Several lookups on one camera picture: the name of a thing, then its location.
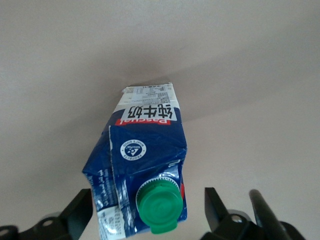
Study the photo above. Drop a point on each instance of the blue milk carton green cap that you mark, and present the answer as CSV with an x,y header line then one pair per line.
x,y
147,160

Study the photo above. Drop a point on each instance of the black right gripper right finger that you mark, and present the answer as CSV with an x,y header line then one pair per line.
x,y
225,225

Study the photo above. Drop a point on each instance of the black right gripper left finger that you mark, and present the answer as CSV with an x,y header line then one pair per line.
x,y
67,220

